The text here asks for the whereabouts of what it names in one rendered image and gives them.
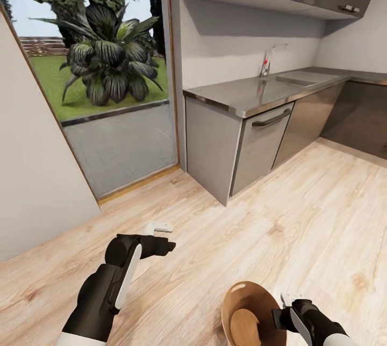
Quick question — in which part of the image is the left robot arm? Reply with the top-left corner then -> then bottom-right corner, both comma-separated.
53,221 -> 175,346

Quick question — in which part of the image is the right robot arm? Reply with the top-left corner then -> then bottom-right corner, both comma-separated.
271,291 -> 360,346

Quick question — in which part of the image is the trash can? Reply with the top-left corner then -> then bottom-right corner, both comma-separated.
221,280 -> 287,346

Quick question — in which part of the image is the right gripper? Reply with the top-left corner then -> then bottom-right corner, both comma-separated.
271,307 -> 299,333

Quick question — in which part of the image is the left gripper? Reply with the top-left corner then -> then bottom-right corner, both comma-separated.
143,235 -> 175,258

